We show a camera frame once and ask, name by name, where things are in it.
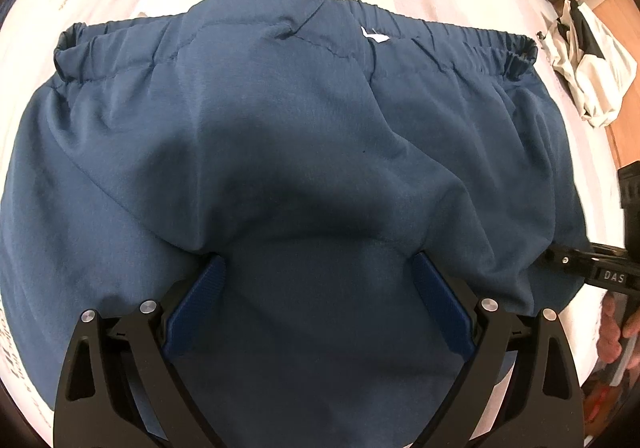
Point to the person's right hand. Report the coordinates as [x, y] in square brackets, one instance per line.
[612, 328]

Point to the blue and white hooded jacket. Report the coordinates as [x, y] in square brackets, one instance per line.
[300, 168]

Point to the beige crumpled clothes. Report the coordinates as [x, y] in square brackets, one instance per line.
[585, 63]

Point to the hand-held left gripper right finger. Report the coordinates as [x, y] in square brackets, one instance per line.
[442, 303]

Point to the wooden headboard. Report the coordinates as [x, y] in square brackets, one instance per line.
[625, 138]

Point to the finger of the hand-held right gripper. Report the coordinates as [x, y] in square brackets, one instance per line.
[570, 260]

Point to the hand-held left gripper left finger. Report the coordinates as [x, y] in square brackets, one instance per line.
[197, 303]

